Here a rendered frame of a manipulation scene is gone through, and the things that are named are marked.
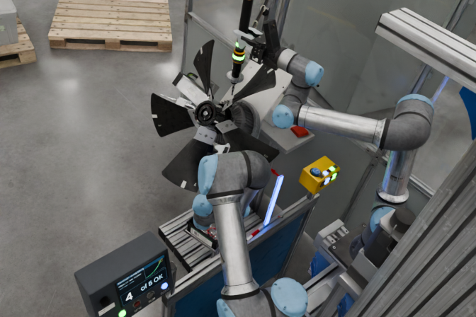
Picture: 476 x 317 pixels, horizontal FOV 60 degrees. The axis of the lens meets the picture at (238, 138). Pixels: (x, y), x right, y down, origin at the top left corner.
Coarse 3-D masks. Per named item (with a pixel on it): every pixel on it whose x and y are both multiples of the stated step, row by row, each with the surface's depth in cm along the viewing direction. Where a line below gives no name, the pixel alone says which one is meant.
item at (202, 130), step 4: (200, 128) 187; (204, 128) 187; (200, 132) 187; (204, 132) 187; (208, 132) 188; (212, 132) 189; (196, 136) 187; (200, 136) 187; (204, 136) 188; (208, 136) 188; (212, 136) 189; (200, 140) 187; (204, 140) 188; (208, 140) 188; (212, 140) 189
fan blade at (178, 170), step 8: (192, 144) 186; (200, 144) 187; (208, 144) 188; (184, 152) 186; (192, 152) 186; (200, 152) 187; (176, 160) 187; (184, 160) 186; (192, 160) 187; (168, 168) 187; (176, 168) 187; (184, 168) 187; (192, 168) 187; (168, 176) 187; (176, 176) 187; (184, 176) 187; (192, 176) 187; (176, 184) 187; (192, 184) 187
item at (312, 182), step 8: (320, 160) 193; (328, 160) 194; (304, 168) 187; (320, 168) 189; (328, 168) 190; (336, 168) 190; (304, 176) 189; (312, 176) 185; (328, 176) 186; (304, 184) 191; (312, 184) 186; (320, 184) 185; (328, 184) 193; (312, 192) 188
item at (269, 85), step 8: (264, 64) 184; (256, 72) 186; (264, 72) 178; (272, 72) 174; (256, 80) 178; (264, 80) 174; (272, 80) 171; (248, 88) 178; (256, 88) 174; (264, 88) 170; (240, 96) 178
